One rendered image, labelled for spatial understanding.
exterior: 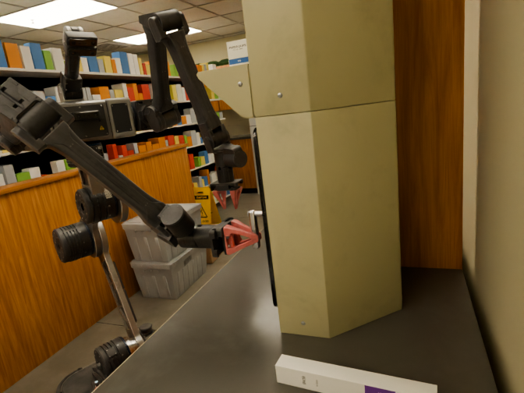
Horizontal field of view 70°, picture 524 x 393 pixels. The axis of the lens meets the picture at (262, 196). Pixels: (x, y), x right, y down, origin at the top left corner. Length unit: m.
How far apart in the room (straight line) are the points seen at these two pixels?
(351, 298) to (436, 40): 0.64
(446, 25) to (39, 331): 2.70
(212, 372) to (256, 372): 0.09
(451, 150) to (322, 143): 0.44
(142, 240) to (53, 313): 0.77
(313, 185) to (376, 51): 0.28
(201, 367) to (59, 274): 2.19
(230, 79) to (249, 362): 0.56
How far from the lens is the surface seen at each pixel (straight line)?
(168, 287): 3.17
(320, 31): 0.73
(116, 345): 2.03
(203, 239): 0.88
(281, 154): 0.72
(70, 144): 0.93
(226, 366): 0.82
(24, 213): 2.74
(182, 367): 0.84
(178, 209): 0.86
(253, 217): 0.83
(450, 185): 1.08
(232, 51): 0.85
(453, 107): 1.06
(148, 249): 3.12
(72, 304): 3.04
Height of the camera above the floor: 1.43
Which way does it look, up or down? 14 degrees down
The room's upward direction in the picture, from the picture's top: 7 degrees counter-clockwise
